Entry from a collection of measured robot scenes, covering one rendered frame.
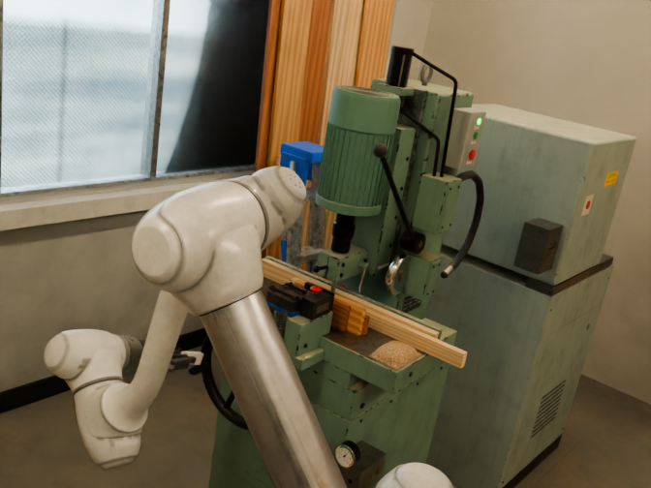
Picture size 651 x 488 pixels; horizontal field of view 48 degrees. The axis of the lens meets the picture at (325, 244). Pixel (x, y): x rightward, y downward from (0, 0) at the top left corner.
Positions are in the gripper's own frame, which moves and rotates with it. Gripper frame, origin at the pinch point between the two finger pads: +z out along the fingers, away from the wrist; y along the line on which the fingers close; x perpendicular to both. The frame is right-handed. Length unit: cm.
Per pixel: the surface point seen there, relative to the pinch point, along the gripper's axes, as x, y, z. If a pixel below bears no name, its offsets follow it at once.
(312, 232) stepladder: -37, 50, 108
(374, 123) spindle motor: -70, -18, 13
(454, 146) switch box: -75, -26, 45
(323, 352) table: -11.5, -22.7, 21.0
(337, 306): -23.3, -19.6, 25.2
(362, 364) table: -13.2, -34.1, 21.3
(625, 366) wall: -26, -55, 273
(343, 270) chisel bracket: -32.3, -15.0, 29.7
